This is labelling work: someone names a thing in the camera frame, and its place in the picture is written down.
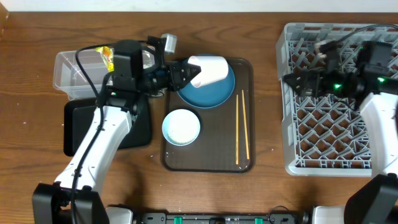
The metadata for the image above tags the yellow snack wrapper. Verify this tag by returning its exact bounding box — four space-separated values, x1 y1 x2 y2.
95 46 114 72

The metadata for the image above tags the grey dishwasher rack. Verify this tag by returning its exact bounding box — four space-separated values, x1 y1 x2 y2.
276 23 397 177

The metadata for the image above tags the light blue rice bowl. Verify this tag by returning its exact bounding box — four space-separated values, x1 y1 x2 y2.
162 109 201 146

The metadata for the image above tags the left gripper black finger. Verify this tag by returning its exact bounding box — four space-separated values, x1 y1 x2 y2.
170 62 201 81
169 78 192 91

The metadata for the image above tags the right wooden chopstick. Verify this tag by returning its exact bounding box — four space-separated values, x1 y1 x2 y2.
241 90 250 160

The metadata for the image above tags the brown serving tray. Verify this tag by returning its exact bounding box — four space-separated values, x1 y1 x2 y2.
161 58 256 173

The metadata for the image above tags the clear plastic bin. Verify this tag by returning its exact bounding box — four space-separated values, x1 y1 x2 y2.
52 45 157 101

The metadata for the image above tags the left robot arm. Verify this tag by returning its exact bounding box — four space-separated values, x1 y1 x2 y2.
32 34 201 223

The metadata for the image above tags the black tray bin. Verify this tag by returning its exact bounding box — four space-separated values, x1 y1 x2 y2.
63 96 152 157

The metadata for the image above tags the white cup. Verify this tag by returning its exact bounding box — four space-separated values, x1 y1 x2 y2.
188 56 229 88

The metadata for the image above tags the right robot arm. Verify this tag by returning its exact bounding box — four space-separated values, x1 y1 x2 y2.
282 40 397 224

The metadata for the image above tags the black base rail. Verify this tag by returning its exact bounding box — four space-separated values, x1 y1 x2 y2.
132 206 312 224

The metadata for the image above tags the blue plate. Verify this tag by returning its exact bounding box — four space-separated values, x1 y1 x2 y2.
177 55 236 108

